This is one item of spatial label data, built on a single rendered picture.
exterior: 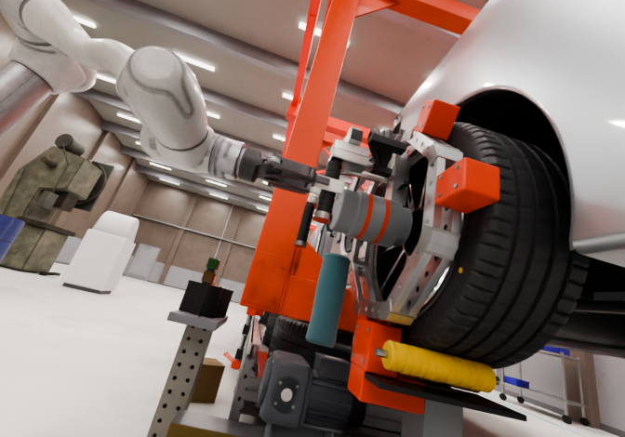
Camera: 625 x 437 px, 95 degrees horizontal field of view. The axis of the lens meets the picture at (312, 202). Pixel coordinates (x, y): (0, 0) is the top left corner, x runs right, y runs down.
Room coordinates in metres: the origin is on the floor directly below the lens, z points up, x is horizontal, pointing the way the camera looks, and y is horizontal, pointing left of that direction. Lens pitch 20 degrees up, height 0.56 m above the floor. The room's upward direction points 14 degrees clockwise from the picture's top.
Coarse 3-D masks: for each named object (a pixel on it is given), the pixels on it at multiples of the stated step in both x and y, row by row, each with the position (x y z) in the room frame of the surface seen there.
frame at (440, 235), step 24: (408, 144) 0.72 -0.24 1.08; (432, 144) 0.55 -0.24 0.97; (432, 168) 0.55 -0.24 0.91; (384, 192) 0.96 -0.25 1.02; (432, 192) 0.54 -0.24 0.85; (432, 216) 0.53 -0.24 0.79; (456, 216) 0.54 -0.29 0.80; (360, 240) 1.03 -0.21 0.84; (432, 240) 0.53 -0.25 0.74; (456, 240) 0.54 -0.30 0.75; (360, 264) 1.03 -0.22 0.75; (408, 264) 0.61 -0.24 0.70; (432, 264) 0.59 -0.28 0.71; (360, 288) 0.94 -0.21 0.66; (408, 288) 0.62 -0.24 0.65; (432, 288) 0.62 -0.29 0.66; (360, 312) 0.87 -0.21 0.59; (384, 312) 0.70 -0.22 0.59; (408, 312) 0.67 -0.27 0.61
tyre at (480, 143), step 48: (480, 144) 0.52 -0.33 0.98; (528, 144) 0.57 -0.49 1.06; (528, 192) 0.49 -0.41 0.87; (480, 240) 0.51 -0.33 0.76; (528, 240) 0.50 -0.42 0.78; (480, 288) 0.54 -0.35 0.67; (528, 288) 0.53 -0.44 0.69; (576, 288) 0.53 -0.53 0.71; (432, 336) 0.65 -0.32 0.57; (480, 336) 0.62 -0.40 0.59; (528, 336) 0.60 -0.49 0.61
